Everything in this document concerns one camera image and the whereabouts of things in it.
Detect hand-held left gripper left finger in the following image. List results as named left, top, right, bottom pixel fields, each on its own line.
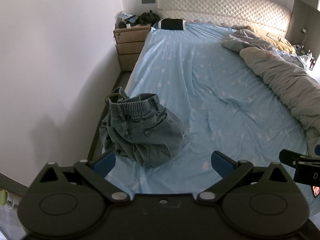
left=37, top=152, right=130, bottom=203

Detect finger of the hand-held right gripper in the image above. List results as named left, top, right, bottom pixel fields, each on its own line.
left=278, top=149, right=304, bottom=167

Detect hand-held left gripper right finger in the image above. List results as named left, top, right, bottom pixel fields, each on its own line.
left=197, top=150, right=290, bottom=202

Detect grey-blue denim jeans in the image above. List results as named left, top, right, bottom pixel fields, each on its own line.
left=99, top=87, right=185, bottom=168

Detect grey duvet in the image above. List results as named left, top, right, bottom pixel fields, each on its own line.
left=221, top=29, right=320, bottom=155

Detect light blue star-print bed sheet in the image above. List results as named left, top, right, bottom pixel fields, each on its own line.
left=101, top=21, right=313, bottom=195

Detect group of small bottles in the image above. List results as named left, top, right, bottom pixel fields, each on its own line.
left=295, top=44, right=318, bottom=71

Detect wooden nightstand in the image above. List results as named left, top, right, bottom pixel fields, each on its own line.
left=113, top=23, right=152, bottom=72

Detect yellow pillow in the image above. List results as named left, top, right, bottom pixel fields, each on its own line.
left=247, top=25, right=297, bottom=54

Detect black bolster pillow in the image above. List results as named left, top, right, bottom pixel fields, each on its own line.
left=157, top=18, right=187, bottom=31

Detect dark cloth bundle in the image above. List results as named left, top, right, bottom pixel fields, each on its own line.
left=137, top=10, right=160, bottom=26

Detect white quilted headboard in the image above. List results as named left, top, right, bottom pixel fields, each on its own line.
left=156, top=0, right=293, bottom=34

